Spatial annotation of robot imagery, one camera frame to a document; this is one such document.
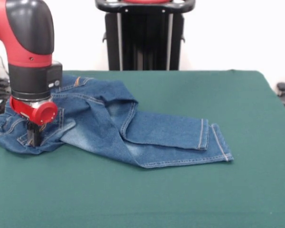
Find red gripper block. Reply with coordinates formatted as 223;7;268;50
9;96;59;147

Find blue denim jeans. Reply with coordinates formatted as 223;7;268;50
0;74;235;169

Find dark green table cloth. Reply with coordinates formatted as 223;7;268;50
0;69;285;228

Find black cable bundle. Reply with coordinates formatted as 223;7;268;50
0;78;12;122

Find thin grey cable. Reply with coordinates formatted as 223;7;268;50
0;44;10;76

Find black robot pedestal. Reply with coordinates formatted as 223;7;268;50
95;0;196;71

